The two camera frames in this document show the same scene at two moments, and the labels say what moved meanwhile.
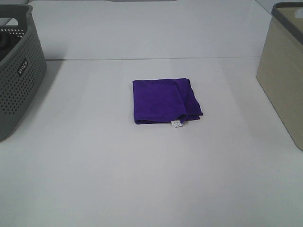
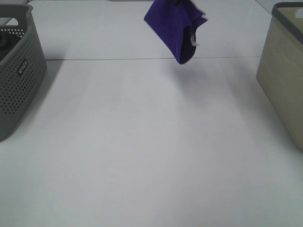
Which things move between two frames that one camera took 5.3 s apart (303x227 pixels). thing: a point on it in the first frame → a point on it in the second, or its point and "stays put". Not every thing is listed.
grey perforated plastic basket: x=23 y=64 stays put
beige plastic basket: x=280 y=70 stays put
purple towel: x=165 y=100 → x=176 y=25
